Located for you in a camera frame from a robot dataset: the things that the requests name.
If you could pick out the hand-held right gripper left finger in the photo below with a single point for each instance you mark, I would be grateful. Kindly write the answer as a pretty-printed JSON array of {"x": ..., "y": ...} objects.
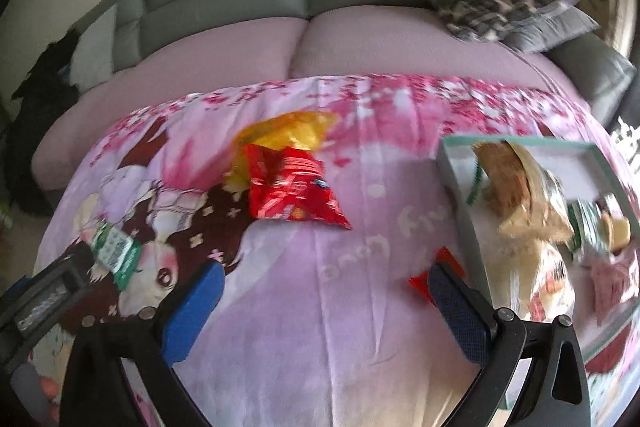
[{"x": 192, "y": 312}]

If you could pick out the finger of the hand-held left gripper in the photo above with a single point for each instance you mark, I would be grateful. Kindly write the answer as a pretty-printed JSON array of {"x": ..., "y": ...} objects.
[{"x": 77, "y": 269}]

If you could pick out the small green white packet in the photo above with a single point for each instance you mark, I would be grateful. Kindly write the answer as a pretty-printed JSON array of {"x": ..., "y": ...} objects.
[{"x": 117, "y": 257}]

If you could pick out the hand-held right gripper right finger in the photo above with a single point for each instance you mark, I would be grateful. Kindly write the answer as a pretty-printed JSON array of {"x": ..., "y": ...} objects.
[{"x": 457, "y": 312}]

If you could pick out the small red candy packet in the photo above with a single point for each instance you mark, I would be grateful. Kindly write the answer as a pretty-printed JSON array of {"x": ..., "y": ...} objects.
[{"x": 450, "y": 259}]

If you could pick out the white cushion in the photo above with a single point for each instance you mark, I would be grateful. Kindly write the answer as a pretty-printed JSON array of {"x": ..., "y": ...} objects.
[{"x": 95, "y": 52}]

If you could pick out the beige snack packet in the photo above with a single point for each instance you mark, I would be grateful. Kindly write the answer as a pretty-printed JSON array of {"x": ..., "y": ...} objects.
[{"x": 540, "y": 207}]

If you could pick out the orange white snack packet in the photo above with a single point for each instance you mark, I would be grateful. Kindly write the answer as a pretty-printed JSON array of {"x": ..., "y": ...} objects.
[{"x": 545, "y": 287}]

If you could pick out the grey pillow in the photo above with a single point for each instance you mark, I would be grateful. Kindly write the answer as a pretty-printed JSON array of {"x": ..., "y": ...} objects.
[{"x": 560, "y": 32}]

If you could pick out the red snack bag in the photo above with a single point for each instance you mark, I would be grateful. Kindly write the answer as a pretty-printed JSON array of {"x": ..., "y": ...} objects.
[{"x": 295, "y": 192}]

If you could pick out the yellow pudding cup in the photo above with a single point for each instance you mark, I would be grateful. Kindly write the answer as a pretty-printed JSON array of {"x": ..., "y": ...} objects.
[{"x": 617, "y": 227}]

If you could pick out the yellow snack bag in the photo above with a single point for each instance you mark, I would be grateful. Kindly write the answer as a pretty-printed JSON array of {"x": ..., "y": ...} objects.
[{"x": 285, "y": 132}]

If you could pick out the black cloth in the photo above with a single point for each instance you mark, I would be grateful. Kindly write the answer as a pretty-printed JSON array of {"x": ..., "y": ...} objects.
[{"x": 40, "y": 132}]

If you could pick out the pink printed blanket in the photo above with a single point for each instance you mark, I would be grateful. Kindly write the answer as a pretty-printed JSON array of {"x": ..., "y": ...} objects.
[{"x": 310, "y": 307}]

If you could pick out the green biscuit packet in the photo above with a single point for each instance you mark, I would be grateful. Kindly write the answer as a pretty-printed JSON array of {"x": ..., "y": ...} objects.
[{"x": 585, "y": 222}]

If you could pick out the white box with teal rim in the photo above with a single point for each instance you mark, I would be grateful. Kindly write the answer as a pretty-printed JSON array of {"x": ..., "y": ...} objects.
[{"x": 585, "y": 172}]

